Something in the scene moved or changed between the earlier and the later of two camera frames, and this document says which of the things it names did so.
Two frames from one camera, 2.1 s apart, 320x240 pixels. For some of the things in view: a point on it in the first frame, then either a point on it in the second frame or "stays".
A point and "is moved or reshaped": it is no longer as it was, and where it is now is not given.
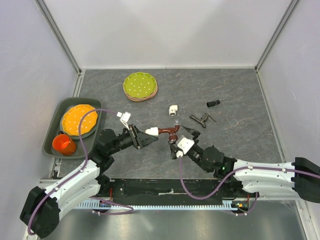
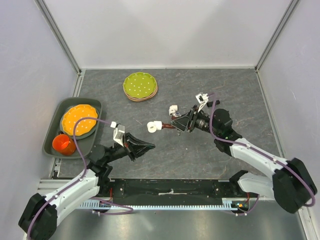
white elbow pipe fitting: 152,130 is moved or reshaped
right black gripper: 193,132 -> 188,120
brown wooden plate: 143,98 stays
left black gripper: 139,138 -> 129,141
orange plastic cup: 64,144 stays
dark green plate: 76,137 stays
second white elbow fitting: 172,110 stays
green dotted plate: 139,84 stays
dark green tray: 89,142 stays
